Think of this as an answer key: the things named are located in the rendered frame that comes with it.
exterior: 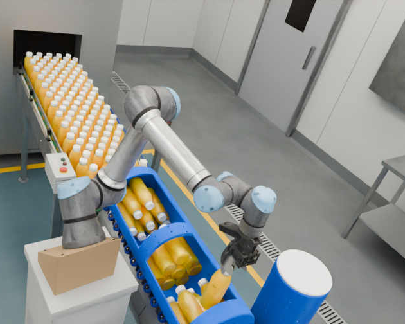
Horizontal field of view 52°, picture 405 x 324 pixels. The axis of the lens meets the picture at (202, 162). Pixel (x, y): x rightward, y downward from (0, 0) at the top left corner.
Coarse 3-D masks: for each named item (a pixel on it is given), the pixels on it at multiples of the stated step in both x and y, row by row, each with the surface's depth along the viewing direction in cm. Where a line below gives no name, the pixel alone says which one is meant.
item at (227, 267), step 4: (228, 256) 136; (232, 256) 135; (228, 260) 136; (232, 260) 135; (220, 264) 138; (224, 264) 137; (228, 264) 136; (220, 268) 139; (224, 268) 138; (228, 268) 136; (232, 268) 135; (228, 272) 136; (232, 272) 135
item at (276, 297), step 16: (272, 272) 200; (272, 288) 198; (288, 288) 189; (256, 304) 211; (272, 304) 199; (288, 304) 192; (304, 304) 190; (320, 304) 195; (256, 320) 210; (272, 320) 201; (288, 320) 197; (304, 320) 198
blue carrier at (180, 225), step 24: (144, 168) 198; (168, 192) 193; (120, 216) 184; (144, 240) 169; (168, 240) 167; (192, 240) 188; (144, 264) 167; (216, 264) 162; (192, 288) 179; (168, 312) 152; (216, 312) 142; (240, 312) 144
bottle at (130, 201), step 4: (128, 188) 198; (128, 192) 196; (132, 192) 198; (128, 196) 194; (132, 196) 194; (124, 200) 194; (128, 200) 193; (132, 200) 192; (136, 200) 193; (124, 204) 194; (128, 204) 191; (132, 204) 190; (136, 204) 191; (140, 204) 194; (128, 208) 191; (132, 208) 190; (136, 208) 190; (140, 208) 192; (132, 212) 190
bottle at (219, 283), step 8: (216, 272) 144; (216, 280) 142; (224, 280) 141; (208, 288) 145; (216, 288) 143; (224, 288) 143; (208, 296) 145; (216, 296) 144; (208, 304) 146; (216, 304) 147
